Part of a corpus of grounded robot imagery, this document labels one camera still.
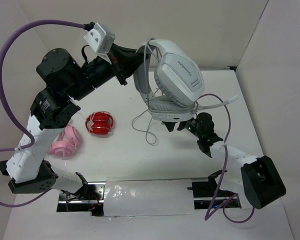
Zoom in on white taped cover sheet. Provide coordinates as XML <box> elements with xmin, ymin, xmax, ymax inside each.
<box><xmin>103</xmin><ymin>179</ymin><xmax>195</xmax><ymax>217</ymax></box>

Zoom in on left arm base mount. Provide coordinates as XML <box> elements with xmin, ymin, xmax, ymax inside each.
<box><xmin>56</xmin><ymin>172</ymin><xmax>106</xmax><ymax>217</ymax></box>

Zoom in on aluminium frame rail back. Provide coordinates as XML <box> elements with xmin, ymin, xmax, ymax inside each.
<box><xmin>199</xmin><ymin>66</ymin><xmax>238</xmax><ymax>71</ymax></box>

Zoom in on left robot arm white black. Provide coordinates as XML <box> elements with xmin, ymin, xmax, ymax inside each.
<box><xmin>0</xmin><ymin>44</ymin><xmax>144</xmax><ymax>197</ymax></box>

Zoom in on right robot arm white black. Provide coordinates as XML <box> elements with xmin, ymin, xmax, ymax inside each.
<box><xmin>177</xmin><ymin>113</ymin><xmax>287</xmax><ymax>210</ymax></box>

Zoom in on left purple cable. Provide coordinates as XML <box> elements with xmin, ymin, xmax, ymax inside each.
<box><xmin>0</xmin><ymin>19</ymin><xmax>87</xmax><ymax>208</ymax></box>

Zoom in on red wrapped headphones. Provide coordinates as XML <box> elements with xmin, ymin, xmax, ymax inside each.
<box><xmin>85</xmin><ymin>111</ymin><xmax>114</xmax><ymax>136</ymax></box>

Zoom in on white grey headphones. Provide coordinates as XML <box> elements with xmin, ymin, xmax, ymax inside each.
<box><xmin>133</xmin><ymin>37</ymin><xmax>240</xmax><ymax>123</ymax></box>

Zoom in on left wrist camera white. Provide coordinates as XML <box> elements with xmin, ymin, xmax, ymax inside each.
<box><xmin>83</xmin><ymin>23</ymin><xmax>116</xmax><ymax>54</ymax></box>

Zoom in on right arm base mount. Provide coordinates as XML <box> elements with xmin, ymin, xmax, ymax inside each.
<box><xmin>187</xmin><ymin>171</ymin><xmax>241</xmax><ymax>210</ymax></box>

